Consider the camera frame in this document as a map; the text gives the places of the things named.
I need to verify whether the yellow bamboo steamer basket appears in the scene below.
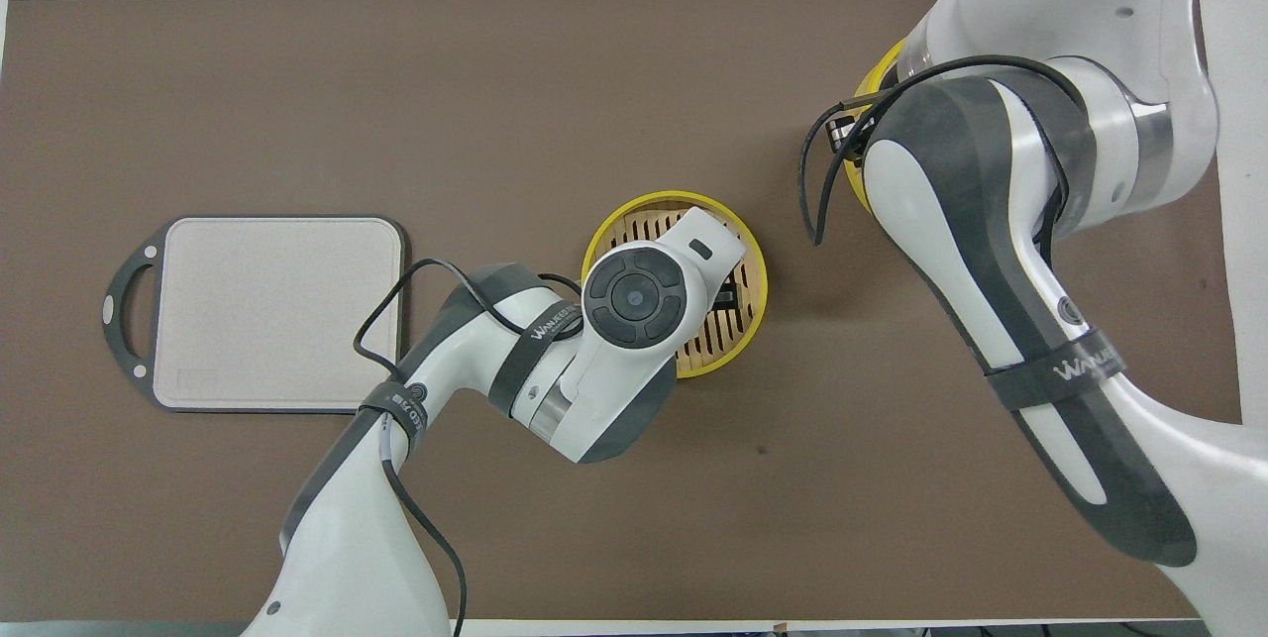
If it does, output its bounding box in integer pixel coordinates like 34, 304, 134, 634
581, 190, 769, 380

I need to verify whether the brown table mat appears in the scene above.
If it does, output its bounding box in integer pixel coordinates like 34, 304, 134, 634
0, 0, 1245, 624

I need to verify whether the grey cutting board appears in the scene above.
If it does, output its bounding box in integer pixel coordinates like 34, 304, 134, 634
102, 214, 409, 416

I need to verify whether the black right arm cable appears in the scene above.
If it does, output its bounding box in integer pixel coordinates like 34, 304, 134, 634
798, 55, 1077, 248

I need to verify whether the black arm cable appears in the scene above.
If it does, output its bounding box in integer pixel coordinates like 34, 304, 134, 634
353, 258, 585, 637
798, 55, 1077, 248

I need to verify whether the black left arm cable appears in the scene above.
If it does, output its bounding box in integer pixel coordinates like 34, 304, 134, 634
353, 258, 585, 637

